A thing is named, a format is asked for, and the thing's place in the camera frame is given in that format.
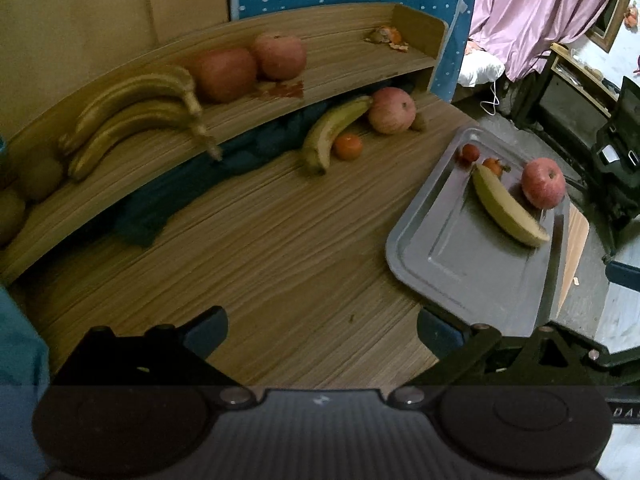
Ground yellow banana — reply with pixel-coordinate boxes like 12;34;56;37
471;165;551;248
302;96;373;174

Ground small tangerine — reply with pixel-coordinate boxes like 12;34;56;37
482;157;511;178

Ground grey metal tray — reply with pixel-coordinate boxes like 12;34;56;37
385;126;570;336

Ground teal sleeve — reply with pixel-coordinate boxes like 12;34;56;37
1;288;49;479

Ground red apple on tray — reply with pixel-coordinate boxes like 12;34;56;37
521;157;566;210

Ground small red tomato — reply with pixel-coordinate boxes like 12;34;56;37
459;143;480;165

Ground dark teal cloth under shelf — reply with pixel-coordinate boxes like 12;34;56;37
115;103;328;247

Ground curved wooden shelf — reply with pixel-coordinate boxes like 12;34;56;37
1;2;447;284

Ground small orange on table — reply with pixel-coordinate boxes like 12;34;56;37
333;133;363;162

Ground brown kiwi on shelf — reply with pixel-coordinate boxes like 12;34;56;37
0;188;26;246
18;156;64;202

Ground banana bunch on shelf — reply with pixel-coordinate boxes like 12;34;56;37
58;65;221;181

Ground red apple on table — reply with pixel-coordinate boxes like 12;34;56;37
368;87;416;134

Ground large orange on shelf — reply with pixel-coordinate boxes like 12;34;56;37
189;48;257;103

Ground white plastic bag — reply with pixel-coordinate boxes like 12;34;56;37
452;50;506;116

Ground red apple on shelf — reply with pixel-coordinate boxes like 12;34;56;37
250;32;307;81

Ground orange peel scraps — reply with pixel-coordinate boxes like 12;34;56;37
364;25;409;52

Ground pink curtain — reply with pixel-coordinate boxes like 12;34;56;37
469;0;608;81

